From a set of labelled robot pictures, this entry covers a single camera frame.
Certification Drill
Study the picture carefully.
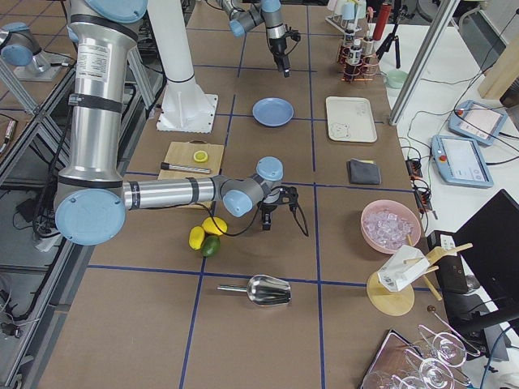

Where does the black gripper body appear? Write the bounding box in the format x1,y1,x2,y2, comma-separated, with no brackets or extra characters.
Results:
267,24,301,57
259,186,298,211

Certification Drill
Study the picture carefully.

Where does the blue plate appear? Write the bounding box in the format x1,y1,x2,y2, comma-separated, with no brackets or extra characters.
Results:
252,97,294,127

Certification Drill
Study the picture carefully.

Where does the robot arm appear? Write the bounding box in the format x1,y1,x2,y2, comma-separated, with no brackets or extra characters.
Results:
206,0,301,78
54,1,296,246

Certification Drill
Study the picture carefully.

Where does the large yellow lemon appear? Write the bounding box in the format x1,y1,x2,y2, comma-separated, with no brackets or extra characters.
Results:
201,216,228,236

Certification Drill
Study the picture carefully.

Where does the green lime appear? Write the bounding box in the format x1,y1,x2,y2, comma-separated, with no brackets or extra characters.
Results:
200,235,221,257

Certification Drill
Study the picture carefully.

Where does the tea bottle middle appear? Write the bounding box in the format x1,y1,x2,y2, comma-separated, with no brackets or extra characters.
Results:
348,39,362,66

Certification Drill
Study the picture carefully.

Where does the tea bottle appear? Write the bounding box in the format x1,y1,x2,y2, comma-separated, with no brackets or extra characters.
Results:
342,23,356,56
361,36,374,64
348,39,362,66

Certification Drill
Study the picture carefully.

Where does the tea bottle back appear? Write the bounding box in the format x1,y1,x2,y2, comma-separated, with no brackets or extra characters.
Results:
342,23,356,56

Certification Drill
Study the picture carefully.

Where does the steel ice scoop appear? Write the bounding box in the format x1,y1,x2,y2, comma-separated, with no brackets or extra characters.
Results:
217,275,292,306

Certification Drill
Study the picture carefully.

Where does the grey folded cloth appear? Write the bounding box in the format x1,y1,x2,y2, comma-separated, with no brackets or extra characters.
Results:
347,159,381,185

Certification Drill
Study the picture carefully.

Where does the cream bear tray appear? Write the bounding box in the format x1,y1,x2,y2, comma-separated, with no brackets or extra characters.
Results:
325,96,377,143

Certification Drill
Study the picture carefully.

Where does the tea bottle left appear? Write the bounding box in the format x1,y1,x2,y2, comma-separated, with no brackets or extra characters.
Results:
361,36,374,64

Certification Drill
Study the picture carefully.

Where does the pink bowl of ice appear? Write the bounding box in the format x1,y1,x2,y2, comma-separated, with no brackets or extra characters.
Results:
360,199,422,254

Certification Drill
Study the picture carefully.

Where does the lemon half slice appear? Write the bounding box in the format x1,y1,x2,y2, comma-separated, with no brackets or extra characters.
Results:
192,150,209,163

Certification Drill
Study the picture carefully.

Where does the wooden cutting board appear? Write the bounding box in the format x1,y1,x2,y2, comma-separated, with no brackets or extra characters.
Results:
157,140,225,211

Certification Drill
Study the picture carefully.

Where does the steel cylinder muddler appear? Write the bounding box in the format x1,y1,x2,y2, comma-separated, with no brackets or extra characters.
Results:
161,161,212,174

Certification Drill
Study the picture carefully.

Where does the white paper carton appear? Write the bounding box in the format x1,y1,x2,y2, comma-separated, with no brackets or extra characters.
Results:
377,245,430,293

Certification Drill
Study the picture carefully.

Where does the wooden cup stand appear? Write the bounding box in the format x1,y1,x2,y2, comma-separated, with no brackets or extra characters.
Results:
367,243,473,316

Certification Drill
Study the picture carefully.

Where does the blue teach pendant near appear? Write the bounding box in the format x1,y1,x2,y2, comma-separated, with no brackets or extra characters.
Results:
431,135,494,188

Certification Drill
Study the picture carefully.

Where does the blue teach pendant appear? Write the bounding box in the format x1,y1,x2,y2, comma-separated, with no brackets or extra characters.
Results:
431,135,494,188
448,100,508,146

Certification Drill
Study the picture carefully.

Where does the black monitor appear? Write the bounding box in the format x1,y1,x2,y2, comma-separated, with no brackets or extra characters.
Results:
429,188,519,345

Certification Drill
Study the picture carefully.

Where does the blue teach pendant far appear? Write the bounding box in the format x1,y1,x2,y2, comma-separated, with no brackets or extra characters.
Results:
448,100,508,146

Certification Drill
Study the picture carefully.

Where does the wine glass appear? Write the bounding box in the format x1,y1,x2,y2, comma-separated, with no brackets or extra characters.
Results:
418,324,467,367

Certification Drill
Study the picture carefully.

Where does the copper wire bottle rack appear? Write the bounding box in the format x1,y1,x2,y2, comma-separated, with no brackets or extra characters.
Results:
337,23,379,83

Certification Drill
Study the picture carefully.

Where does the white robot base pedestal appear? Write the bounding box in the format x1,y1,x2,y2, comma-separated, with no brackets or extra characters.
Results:
147,0,218,134

